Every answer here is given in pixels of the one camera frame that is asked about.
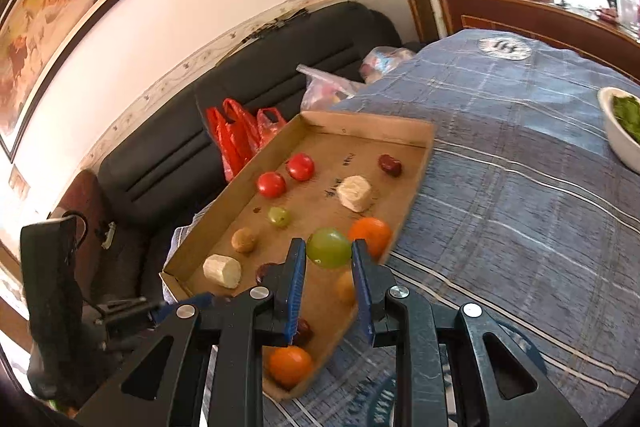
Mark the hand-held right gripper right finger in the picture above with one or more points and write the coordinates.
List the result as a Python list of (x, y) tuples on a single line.
[(362, 294)]

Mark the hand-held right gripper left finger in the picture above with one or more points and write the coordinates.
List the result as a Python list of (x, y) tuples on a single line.
[(296, 292)]

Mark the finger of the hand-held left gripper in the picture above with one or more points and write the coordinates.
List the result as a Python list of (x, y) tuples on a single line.
[(125, 308)]

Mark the yellow round fruit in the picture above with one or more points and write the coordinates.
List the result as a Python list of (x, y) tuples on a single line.
[(345, 287)]

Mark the dark purple grape top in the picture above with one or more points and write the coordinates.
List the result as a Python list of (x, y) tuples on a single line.
[(265, 272)]

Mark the dark purple plum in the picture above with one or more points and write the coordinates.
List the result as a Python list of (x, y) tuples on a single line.
[(305, 332)]

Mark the green grape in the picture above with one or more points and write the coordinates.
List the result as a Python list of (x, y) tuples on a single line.
[(328, 248), (279, 217)]

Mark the orange mandarin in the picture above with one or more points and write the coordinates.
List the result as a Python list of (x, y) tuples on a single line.
[(289, 366), (372, 232)]

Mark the tan round fruit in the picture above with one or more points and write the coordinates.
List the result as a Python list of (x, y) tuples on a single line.
[(245, 240)]

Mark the peeled banana piece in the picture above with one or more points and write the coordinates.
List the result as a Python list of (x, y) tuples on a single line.
[(355, 193), (222, 272)]

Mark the red tomato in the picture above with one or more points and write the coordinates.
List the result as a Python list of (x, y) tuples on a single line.
[(300, 167), (271, 185)]

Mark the red date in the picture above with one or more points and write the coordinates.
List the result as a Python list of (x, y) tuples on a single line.
[(390, 165)]

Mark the cardboard box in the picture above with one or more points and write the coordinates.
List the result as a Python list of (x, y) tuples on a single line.
[(325, 142)]

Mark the red plastic bag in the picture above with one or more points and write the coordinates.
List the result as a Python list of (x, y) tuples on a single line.
[(270, 124), (232, 142)]

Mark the blue plaid tablecloth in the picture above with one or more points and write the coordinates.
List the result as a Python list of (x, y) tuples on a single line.
[(500, 207)]

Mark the black sofa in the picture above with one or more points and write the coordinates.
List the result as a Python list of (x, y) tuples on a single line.
[(175, 122)]

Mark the clear plastic bag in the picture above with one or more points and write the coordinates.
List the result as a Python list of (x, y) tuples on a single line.
[(387, 59), (325, 89)]

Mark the white bowl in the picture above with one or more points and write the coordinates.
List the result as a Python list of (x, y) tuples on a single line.
[(620, 142)]

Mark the wooden counter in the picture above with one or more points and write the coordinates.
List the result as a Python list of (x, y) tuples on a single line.
[(525, 17)]

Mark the green leafy vegetables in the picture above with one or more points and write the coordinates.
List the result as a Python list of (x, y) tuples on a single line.
[(629, 113)]

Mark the small wall picture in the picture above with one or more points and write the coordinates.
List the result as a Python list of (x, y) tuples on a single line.
[(18, 182)]

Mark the framed wall painting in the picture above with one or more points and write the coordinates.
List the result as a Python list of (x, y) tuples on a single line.
[(65, 7)]

